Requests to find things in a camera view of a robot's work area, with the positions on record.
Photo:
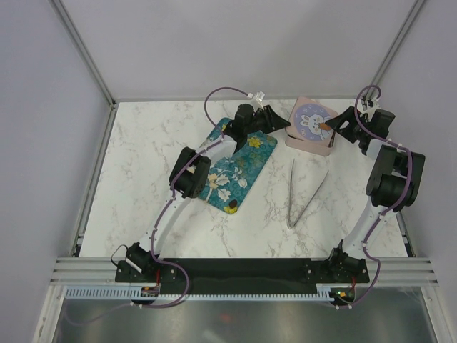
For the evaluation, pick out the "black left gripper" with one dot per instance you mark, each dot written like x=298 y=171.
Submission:
x=271 y=120

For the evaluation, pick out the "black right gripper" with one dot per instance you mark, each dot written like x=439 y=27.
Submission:
x=348 y=115

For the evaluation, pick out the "metal tin lid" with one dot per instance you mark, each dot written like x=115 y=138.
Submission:
x=308 y=122

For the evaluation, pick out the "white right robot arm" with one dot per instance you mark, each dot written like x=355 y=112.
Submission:
x=392 y=185

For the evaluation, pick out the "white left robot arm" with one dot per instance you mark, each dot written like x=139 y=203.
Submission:
x=189 y=176

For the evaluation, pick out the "pink chocolate tin box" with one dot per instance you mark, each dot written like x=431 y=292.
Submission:
x=321 y=148

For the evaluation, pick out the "dark round chocolate piece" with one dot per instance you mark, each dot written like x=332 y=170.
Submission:
x=233 y=204

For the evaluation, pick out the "teal floral tray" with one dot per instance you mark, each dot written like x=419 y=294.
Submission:
x=237 y=174

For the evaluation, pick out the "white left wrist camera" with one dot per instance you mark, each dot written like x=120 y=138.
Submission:
x=256 y=100

